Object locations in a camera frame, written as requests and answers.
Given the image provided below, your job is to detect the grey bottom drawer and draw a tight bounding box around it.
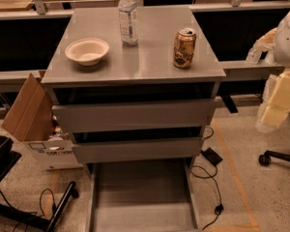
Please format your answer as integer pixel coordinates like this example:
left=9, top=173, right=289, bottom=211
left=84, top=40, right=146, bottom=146
left=85, top=159, right=201, bottom=232

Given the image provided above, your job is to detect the black bin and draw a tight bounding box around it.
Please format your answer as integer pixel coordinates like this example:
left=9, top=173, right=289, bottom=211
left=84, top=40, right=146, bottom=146
left=0, top=136, right=21, bottom=182

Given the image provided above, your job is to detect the grey drawer cabinet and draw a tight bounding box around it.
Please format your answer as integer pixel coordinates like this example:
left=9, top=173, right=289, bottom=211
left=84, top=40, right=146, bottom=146
left=41, top=5, right=227, bottom=232

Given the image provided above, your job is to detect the grey drawer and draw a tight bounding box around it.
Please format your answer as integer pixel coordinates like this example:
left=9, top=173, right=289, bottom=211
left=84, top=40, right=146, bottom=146
left=85, top=159, right=201, bottom=232
left=53, top=100, right=216, bottom=132
left=72, top=137, right=203, bottom=163

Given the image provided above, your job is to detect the clear plastic water bottle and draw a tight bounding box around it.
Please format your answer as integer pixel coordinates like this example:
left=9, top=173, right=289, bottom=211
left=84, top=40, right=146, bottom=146
left=118, top=0, right=138, bottom=45

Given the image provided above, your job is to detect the black stand leg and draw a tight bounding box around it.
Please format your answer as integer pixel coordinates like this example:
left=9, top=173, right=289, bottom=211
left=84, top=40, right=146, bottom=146
left=0, top=181, right=78, bottom=232

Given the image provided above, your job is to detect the left hand sanitizer bottle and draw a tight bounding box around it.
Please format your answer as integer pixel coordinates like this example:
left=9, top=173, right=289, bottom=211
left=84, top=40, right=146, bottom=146
left=246, top=47, right=262, bottom=64

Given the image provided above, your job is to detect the grey top drawer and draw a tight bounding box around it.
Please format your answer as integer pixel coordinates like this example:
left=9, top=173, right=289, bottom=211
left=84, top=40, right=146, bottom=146
left=53, top=100, right=216, bottom=132

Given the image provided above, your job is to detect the black power adapter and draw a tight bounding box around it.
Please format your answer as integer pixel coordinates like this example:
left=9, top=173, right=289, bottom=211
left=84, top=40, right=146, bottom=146
left=201, top=147, right=222, bottom=166

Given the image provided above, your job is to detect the black office chair base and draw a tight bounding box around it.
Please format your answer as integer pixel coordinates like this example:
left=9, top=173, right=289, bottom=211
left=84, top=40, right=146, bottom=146
left=258, top=151, right=290, bottom=166

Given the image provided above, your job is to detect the grey middle drawer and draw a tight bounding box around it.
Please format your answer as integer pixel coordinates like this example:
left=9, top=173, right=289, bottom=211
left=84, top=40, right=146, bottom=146
left=72, top=137, right=203, bottom=163

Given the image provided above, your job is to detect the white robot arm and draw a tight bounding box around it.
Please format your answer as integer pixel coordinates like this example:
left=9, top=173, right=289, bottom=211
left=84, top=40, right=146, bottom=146
left=254, top=11, right=290, bottom=133

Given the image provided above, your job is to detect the gold soda can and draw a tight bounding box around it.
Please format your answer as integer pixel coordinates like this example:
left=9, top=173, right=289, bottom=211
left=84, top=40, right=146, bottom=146
left=173, top=27, right=196, bottom=69

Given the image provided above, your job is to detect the open cardboard box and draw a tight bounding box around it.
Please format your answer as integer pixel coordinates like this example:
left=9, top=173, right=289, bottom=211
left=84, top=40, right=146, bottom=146
left=2, top=74, right=81, bottom=170

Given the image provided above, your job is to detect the white paper bowl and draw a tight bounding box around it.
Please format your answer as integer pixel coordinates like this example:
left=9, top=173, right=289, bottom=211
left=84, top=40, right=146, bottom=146
left=65, top=38, right=109, bottom=66

